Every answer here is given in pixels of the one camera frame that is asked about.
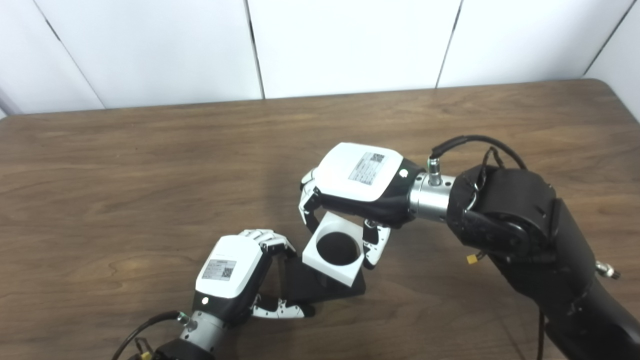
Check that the black peg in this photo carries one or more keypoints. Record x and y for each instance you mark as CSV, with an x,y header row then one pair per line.
x,y
337,247

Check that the white square piece with hole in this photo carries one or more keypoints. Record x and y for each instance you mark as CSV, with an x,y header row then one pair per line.
x,y
330,270

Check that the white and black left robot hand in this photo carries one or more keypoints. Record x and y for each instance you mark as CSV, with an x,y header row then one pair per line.
x,y
227,270

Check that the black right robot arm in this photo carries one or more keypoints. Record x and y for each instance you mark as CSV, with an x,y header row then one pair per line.
x,y
520,220

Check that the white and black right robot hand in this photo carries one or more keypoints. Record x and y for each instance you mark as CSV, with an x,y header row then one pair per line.
x,y
360,172

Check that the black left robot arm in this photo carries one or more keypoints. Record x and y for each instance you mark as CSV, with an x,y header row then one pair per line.
x,y
200,332

